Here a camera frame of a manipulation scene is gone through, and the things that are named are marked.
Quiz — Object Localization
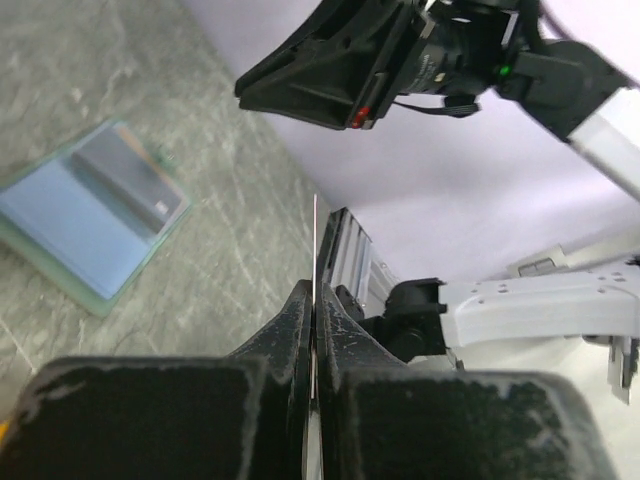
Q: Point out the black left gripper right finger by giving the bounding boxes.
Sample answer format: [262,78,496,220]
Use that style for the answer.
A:
[316,286,617,479]

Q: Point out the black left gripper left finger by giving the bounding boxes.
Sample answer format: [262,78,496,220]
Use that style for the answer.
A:
[1,280,312,479]

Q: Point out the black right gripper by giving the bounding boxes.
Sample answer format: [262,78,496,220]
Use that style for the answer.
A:
[235,1,521,130]

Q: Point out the black credit card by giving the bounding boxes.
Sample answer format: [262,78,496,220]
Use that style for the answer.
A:
[71,122,190,234]

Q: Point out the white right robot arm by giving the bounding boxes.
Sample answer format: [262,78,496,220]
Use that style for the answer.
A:
[235,1,639,405]

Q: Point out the aluminium frame rail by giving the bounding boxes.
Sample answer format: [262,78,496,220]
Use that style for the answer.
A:
[318,208,399,316]

